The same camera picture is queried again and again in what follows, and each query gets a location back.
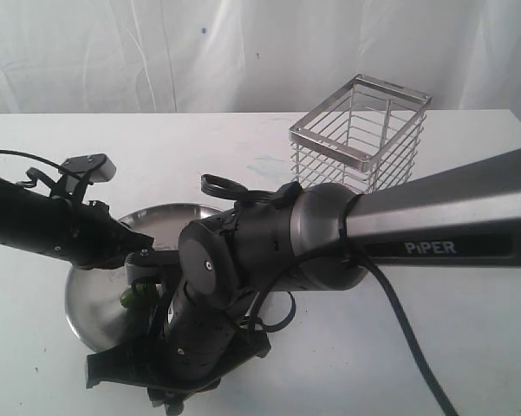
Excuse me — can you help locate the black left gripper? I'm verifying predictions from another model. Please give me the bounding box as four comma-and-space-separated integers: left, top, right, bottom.
47, 197, 153, 270

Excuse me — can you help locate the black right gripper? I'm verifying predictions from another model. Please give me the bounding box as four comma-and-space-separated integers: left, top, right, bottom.
85, 320, 270, 403

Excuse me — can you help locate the green vegetable piece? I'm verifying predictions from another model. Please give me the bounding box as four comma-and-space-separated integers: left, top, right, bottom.
120, 283, 160, 310

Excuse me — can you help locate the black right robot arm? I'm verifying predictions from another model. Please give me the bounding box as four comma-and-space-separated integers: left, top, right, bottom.
86, 148, 521, 415

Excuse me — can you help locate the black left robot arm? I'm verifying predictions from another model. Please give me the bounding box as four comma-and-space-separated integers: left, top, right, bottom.
0, 178, 153, 270

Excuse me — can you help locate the round stainless steel plate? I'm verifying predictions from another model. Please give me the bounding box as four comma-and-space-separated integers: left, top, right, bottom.
65, 203, 221, 352

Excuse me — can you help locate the white backdrop curtain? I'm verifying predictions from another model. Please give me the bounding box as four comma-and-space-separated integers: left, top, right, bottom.
0, 1, 521, 113

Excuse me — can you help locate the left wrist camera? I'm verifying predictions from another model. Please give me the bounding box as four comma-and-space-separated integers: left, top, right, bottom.
49, 153, 116, 204

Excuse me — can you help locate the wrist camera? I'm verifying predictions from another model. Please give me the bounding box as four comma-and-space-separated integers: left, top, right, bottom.
49, 153, 116, 204
125, 249, 182, 286

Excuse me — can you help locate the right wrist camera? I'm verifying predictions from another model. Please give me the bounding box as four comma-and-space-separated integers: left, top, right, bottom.
125, 249, 182, 286

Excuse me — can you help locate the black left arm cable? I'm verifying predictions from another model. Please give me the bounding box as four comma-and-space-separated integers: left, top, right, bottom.
0, 149, 70, 192

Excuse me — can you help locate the wire mesh utensil holder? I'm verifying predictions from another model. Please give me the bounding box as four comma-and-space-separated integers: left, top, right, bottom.
290, 74, 432, 193

